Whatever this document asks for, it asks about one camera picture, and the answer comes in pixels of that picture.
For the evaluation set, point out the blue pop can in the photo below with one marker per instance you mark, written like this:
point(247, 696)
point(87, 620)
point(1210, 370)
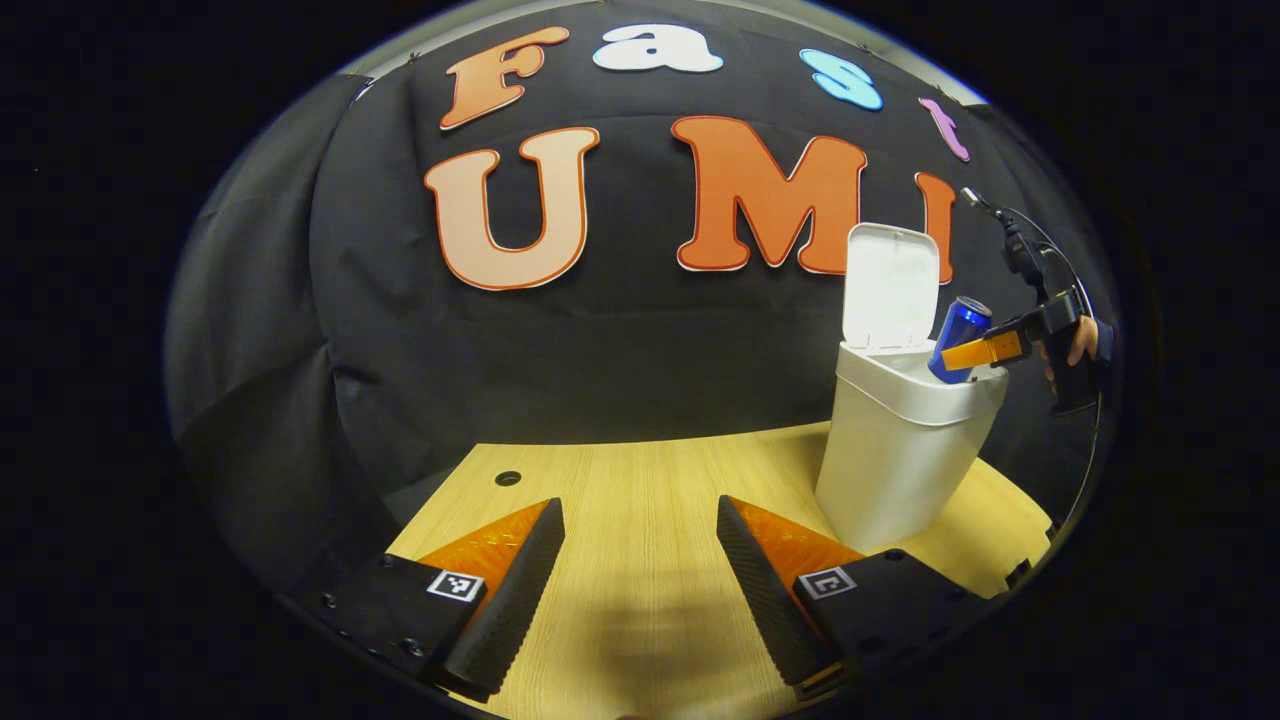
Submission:
point(958, 330)

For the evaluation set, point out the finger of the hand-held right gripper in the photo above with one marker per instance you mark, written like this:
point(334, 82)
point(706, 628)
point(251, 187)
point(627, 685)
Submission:
point(985, 350)

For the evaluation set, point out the wooden desktop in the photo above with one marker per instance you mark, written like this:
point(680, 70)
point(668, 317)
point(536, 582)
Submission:
point(640, 540)

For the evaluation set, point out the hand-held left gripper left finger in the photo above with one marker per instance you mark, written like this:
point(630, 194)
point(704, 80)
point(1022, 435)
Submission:
point(505, 610)

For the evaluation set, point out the white desktop garbage bin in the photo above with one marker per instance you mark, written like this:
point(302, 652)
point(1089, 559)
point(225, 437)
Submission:
point(890, 470)

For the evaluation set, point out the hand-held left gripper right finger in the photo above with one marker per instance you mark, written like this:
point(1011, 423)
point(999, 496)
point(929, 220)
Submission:
point(765, 595)

